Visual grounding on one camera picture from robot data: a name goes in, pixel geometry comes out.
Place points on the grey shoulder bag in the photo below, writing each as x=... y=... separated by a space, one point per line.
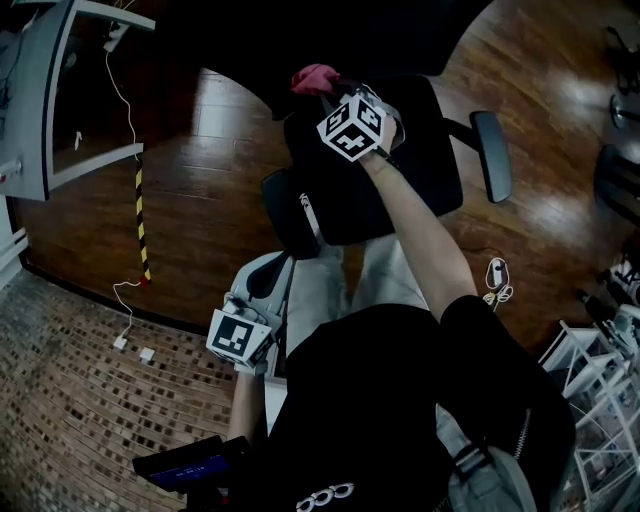
x=490 y=480

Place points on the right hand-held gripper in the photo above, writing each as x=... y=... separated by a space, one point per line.
x=350 y=130

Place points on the black swivel office chair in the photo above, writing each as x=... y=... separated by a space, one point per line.
x=625 y=65

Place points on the yellow black striped floor strip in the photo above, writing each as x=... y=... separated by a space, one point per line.
x=141 y=225

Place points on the white power strip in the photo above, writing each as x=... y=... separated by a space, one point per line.
x=116 y=36

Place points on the black stanchion post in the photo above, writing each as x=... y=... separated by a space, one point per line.
x=625 y=112

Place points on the person's black shirt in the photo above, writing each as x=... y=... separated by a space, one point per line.
x=375 y=400

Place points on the person's right hand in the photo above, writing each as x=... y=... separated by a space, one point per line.
x=390 y=135

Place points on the person's right forearm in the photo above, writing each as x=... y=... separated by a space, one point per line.
x=420 y=225

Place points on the black chair seat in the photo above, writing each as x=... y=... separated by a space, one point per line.
x=350 y=200

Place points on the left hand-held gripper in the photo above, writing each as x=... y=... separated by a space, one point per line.
x=232 y=335

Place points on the black chair armrest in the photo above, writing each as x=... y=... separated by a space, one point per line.
x=492 y=155
x=287 y=215

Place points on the pink cloth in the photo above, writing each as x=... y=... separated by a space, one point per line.
x=312 y=80

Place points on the person's light trousers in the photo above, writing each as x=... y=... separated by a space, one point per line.
x=320 y=300

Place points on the person's left forearm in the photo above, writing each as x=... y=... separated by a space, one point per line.
x=245 y=410

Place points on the grey desk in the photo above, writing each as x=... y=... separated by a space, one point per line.
x=30 y=100

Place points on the black device with blue screen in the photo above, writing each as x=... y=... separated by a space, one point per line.
x=190 y=465

